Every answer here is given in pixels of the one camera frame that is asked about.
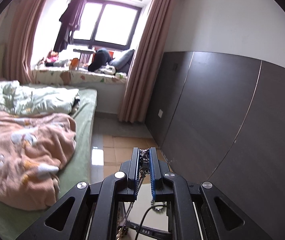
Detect black bag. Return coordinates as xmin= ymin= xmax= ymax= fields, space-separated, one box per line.
xmin=88 ymin=48 xmax=113 ymax=72

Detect small folding table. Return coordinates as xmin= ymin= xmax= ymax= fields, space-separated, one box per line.
xmin=73 ymin=47 xmax=95 ymax=65

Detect green bed mattress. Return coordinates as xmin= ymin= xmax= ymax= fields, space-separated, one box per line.
xmin=0 ymin=88 xmax=98 ymax=240

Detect pink fleece blanket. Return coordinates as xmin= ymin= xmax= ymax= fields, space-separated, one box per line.
xmin=0 ymin=109 xmax=77 ymax=210

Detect metal chain necklace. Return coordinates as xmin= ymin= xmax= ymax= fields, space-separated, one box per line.
xmin=118 ymin=148 xmax=150 ymax=240

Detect light green quilt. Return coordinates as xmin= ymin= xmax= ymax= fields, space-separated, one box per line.
xmin=0 ymin=80 xmax=80 ymax=117

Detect dark framed window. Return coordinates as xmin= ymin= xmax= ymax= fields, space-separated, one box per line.
xmin=34 ymin=0 xmax=149 ymax=53

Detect white crumpled cloth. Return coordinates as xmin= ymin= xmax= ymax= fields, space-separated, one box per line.
xmin=100 ymin=64 xmax=116 ymax=75

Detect black braided cable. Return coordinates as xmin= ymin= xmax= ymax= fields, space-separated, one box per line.
xmin=135 ymin=206 xmax=166 ymax=240

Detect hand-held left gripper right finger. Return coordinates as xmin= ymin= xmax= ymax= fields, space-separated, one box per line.
xmin=149 ymin=147 xmax=273 ymax=240

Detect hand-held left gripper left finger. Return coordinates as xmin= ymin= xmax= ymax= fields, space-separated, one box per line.
xmin=15 ymin=147 xmax=141 ymax=240

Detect printed window seat cushion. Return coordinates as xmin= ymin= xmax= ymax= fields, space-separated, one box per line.
xmin=31 ymin=69 xmax=128 ymax=87

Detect hanging dark clothes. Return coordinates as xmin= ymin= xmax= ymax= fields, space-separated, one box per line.
xmin=54 ymin=0 xmax=87 ymax=52

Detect grey pillow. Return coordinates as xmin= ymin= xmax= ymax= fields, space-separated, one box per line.
xmin=109 ymin=49 xmax=135 ymax=73

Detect pink curtain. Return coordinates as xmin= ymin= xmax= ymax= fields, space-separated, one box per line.
xmin=119 ymin=0 xmax=178 ymax=124
xmin=5 ymin=0 xmax=60 ymax=85

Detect dark brown wardrobe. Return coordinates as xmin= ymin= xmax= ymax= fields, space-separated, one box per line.
xmin=145 ymin=51 xmax=285 ymax=240

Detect pile of stuffed toys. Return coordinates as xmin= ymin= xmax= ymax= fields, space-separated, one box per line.
xmin=41 ymin=50 xmax=70 ymax=68

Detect flat cardboard sheets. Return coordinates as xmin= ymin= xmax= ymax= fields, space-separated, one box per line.
xmin=103 ymin=134 xmax=165 ymax=178

